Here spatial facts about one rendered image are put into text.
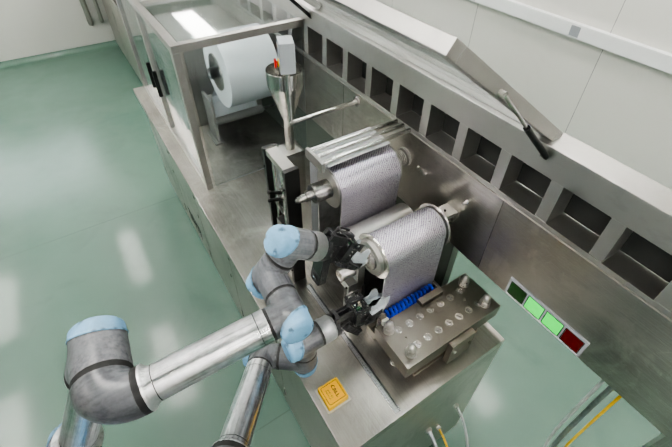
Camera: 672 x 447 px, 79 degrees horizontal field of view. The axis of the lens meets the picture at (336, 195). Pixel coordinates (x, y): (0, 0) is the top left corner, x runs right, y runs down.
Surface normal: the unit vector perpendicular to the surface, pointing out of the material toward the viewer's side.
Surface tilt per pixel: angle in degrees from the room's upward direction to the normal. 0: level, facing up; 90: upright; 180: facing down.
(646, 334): 90
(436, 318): 0
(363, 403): 0
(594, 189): 90
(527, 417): 0
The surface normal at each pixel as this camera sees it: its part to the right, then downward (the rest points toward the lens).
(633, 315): -0.84, 0.36
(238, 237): 0.01, -0.74
